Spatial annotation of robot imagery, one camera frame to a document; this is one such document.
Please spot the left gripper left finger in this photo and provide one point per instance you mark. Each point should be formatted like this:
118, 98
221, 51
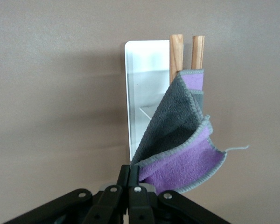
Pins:
107, 205

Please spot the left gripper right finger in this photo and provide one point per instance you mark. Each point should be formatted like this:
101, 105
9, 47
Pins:
140, 205

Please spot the grey and purple towel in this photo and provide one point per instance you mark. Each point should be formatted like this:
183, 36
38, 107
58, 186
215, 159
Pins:
175, 121

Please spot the white rack with wooden rods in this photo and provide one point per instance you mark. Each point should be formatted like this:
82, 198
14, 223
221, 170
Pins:
144, 81

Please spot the brown table cover mat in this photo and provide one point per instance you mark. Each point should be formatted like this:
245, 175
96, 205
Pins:
49, 93

